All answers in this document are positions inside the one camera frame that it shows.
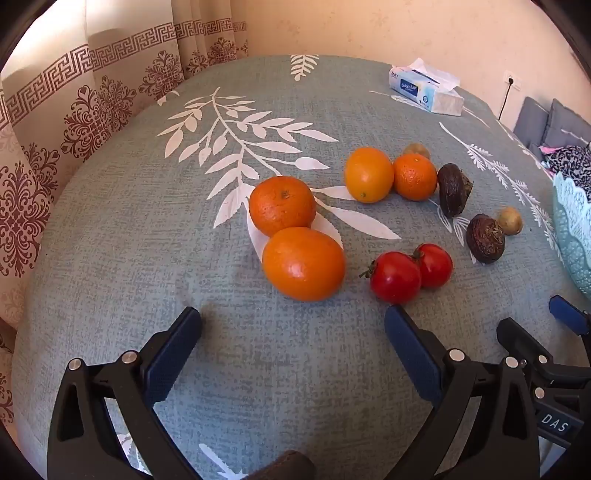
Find oval smooth orange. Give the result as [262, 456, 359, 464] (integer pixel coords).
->
[345, 147, 395, 204]

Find grey leaf-print tablecloth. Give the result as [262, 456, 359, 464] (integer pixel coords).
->
[11, 54, 591, 480]

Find small red tomato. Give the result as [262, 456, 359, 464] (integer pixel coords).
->
[413, 243, 454, 289]

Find blue white tissue box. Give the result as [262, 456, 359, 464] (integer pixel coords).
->
[389, 58, 464, 116]

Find beige patterned curtain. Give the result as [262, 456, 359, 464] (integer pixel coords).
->
[0, 0, 250, 425]

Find black power cable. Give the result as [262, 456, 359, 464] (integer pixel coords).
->
[497, 83, 513, 121]

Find large red tomato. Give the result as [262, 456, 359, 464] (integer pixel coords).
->
[360, 251, 422, 305]

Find light blue lace-edged basket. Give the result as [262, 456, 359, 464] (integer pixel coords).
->
[552, 172, 591, 302]

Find large smooth orange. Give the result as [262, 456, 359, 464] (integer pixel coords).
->
[262, 226, 347, 303]

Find small mandarin orange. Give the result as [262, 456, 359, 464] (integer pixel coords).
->
[392, 153, 438, 202]

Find dark brown water chestnut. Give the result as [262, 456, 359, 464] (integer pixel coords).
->
[437, 163, 474, 218]
[465, 213, 507, 265]

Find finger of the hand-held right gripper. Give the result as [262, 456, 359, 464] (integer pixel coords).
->
[495, 316, 591, 387]
[549, 294, 591, 336]

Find rough-skinned orange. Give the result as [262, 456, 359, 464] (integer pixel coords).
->
[249, 175, 317, 236]

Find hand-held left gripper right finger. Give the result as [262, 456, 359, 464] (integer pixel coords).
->
[384, 304, 541, 480]

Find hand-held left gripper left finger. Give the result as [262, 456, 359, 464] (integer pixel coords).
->
[47, 306, 202, 480]

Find leopard print cloth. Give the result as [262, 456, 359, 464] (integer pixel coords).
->
[545, 145, 591, 201]

